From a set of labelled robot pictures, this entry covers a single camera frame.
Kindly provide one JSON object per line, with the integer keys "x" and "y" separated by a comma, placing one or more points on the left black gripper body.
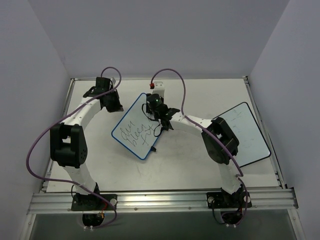
{"x": 113, "y": 104}

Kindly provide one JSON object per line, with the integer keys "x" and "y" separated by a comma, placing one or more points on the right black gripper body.
{"x": 165, "y": 120}

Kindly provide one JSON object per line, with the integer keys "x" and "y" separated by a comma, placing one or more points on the blue framed whiteboard with writing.
{"x": 135, "y": 131}

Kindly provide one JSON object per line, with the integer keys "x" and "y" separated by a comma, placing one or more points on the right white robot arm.
{"x": 220, "y": 142}

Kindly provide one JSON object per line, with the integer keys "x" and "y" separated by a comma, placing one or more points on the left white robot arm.
{"x": 68, "y": 146}

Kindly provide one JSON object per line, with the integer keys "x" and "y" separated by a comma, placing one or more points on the black framed whiteboard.
{"x": 252, "y": 146}

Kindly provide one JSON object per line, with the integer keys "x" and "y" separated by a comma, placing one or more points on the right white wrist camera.
{"x": 158, "y": 87}

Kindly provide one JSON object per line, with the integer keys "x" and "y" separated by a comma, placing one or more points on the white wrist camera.
{"x": 158, "y": 87}
{"x": 113, "y": 81}

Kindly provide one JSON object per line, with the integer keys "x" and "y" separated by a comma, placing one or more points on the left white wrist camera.
{"x": 113, "y": 81}

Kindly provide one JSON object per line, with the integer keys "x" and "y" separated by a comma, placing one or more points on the aluminium mounting rail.
{"x": 166, "y": 201}

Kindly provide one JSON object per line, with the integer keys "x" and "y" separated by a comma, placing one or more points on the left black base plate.
{"x": 90, "y": 202}

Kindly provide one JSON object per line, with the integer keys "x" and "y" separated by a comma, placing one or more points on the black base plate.
{"x": 224, "y": 200}
{"x": 90, "y": 202}

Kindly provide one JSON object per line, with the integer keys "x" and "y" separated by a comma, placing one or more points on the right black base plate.
{"x": 224, "y": 200}

